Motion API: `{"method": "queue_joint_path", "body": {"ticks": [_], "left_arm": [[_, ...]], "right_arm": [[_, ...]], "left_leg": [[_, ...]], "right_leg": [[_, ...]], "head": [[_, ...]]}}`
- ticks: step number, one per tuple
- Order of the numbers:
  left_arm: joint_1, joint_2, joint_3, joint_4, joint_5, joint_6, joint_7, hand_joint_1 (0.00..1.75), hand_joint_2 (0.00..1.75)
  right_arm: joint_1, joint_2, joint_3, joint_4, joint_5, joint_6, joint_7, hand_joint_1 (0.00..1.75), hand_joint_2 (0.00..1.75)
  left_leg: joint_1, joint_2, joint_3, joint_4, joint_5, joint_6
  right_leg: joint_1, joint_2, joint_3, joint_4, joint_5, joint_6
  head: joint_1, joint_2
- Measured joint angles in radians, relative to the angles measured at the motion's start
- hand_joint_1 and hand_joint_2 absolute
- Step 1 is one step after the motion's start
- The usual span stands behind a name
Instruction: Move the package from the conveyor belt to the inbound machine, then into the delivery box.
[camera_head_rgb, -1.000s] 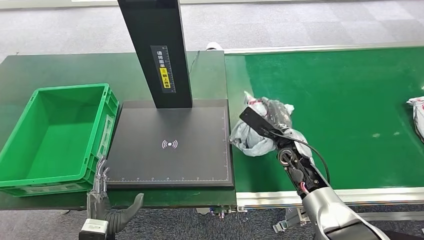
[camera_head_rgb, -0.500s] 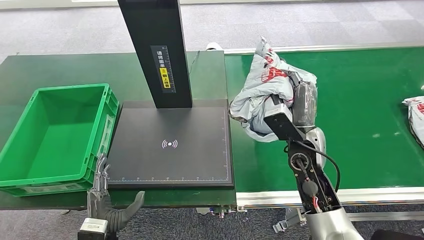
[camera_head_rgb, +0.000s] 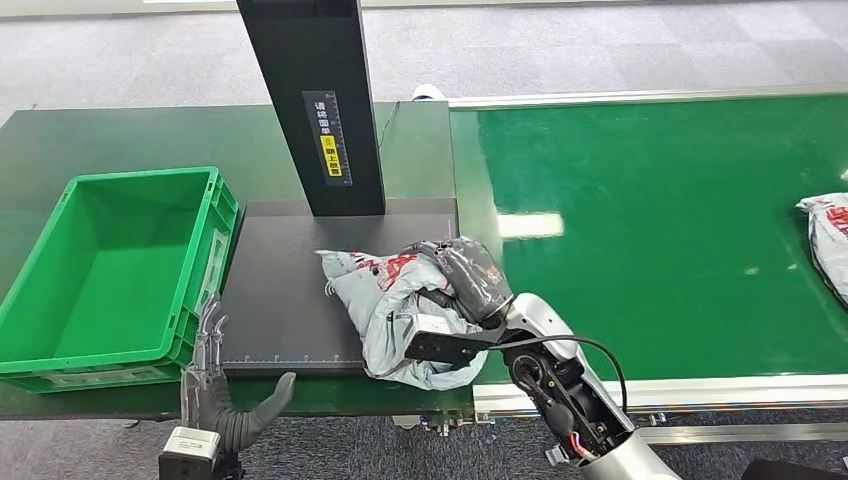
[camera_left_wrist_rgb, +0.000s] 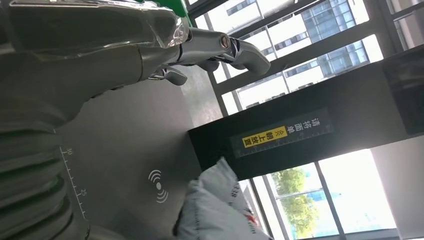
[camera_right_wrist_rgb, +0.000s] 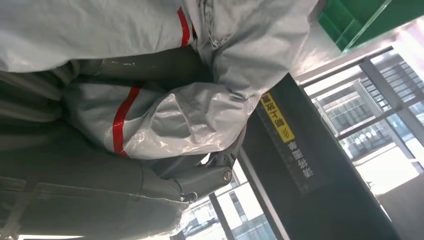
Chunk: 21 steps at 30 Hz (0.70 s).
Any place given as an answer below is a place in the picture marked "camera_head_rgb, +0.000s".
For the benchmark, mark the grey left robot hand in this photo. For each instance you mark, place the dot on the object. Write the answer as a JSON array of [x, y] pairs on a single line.
[[208, 397]]

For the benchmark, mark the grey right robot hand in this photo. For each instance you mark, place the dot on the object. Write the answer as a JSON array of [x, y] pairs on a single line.
[[474, 278]]

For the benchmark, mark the white red-printed courier package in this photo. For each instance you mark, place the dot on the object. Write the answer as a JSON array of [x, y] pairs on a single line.
[[384, 311], [831, 238]]

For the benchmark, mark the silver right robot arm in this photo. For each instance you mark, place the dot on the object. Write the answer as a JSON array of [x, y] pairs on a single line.
[[570, 391]]

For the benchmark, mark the black inbound scanner machine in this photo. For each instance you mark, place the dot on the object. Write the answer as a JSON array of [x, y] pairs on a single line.
[[285, 291]]

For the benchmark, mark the green conveyor belt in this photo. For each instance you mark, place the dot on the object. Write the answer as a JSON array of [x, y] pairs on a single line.
[[662, 232]]

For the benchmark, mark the green plastic crate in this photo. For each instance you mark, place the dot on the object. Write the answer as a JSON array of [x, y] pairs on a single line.
[[112, 285]]

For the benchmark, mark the white roller end cap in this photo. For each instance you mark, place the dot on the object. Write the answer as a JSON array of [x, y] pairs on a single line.
[[427, 93]]

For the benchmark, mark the black yellow ruler label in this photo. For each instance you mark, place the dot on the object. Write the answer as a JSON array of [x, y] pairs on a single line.
[[328, 139]]

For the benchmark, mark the dark green table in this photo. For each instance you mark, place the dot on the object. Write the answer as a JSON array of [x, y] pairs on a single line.
[[132, 139]]

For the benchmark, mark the black object on floor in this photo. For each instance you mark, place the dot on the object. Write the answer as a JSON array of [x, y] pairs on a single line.
[[795, 472]]

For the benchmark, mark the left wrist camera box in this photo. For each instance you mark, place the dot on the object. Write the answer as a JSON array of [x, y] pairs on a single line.
[[189, 454]]

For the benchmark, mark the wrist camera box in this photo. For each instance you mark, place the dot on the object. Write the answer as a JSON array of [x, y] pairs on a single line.
[[440, 341], [189, 454]]

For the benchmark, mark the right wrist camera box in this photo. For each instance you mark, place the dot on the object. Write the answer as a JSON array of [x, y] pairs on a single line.
[[440, 341]]

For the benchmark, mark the metal conveyor mounting bracket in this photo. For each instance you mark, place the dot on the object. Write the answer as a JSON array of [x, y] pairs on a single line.
[[457, 421]]

